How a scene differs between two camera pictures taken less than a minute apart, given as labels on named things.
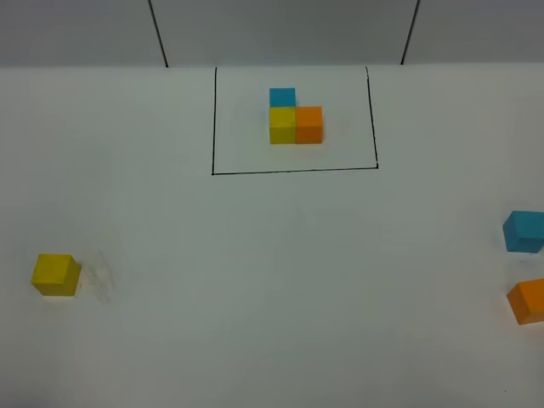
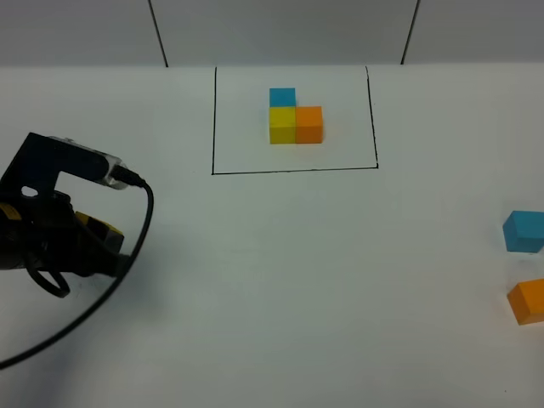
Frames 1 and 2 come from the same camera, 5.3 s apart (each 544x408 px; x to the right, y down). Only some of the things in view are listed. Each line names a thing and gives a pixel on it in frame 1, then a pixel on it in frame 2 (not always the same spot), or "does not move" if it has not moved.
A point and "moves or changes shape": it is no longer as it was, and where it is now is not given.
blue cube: (524, 231) does not move
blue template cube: (282, 97) does not move
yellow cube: (56, 274) moves or changes shape
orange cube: (526, 301) does not move
